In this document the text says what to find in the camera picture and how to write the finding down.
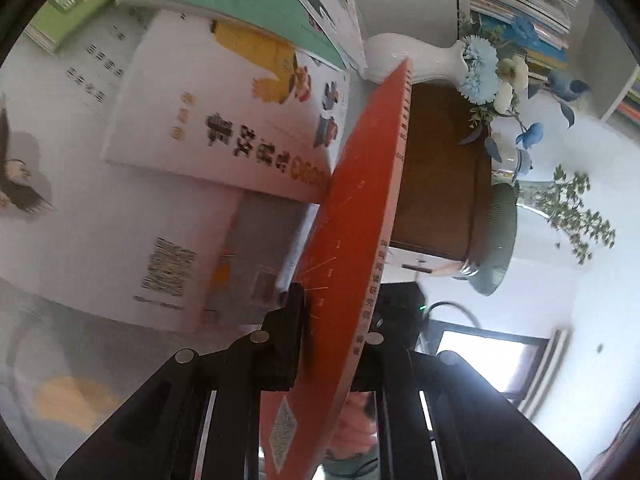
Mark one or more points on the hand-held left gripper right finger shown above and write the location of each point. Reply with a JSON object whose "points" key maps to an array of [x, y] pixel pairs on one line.
{"points": [[395, 370]]}

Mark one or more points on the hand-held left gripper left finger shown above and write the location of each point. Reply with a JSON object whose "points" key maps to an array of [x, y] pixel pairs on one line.
{"points": [[285, 340]]}

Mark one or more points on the red book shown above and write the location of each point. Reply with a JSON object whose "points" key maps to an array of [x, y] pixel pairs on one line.
{"points": [[350, 210]]}

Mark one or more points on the person's pink clothing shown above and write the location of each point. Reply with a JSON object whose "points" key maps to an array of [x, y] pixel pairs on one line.
{"points": [[355, 425]]}

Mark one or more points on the window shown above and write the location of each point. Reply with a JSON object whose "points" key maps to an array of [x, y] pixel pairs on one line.
{"points": [[480, 370]]}

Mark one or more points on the white book with orange print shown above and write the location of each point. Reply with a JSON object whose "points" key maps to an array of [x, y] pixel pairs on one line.
{"points": [[260, 240]]}

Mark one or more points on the dark green ribbed plate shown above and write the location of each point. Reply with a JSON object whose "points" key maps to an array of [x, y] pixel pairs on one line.
{"points": [[495, 240]]}

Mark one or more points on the brown wooden cabinet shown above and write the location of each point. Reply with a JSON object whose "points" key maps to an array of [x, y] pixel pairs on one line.
{"points": [[440, 175]]}

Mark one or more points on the small-leaved green plant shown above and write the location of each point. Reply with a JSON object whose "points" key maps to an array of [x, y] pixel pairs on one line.
{"points": [[575, 215]]}

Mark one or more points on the white book with bird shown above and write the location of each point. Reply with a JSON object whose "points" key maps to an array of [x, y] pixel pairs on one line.
{"points": [[100, 220]]}

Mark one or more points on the white book with yellow figure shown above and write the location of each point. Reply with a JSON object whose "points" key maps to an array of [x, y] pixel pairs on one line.
{"points": [[210, 100]]}

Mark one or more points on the white vase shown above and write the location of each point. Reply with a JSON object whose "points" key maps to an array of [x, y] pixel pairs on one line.
{"points": [[415, 55]]}

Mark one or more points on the teal book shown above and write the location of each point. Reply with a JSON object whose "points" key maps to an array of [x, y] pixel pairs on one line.
{"points": [[225, 0]]}

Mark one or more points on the light green book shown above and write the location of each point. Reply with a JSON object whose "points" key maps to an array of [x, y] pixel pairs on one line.
{"points": [[75, 5]]}

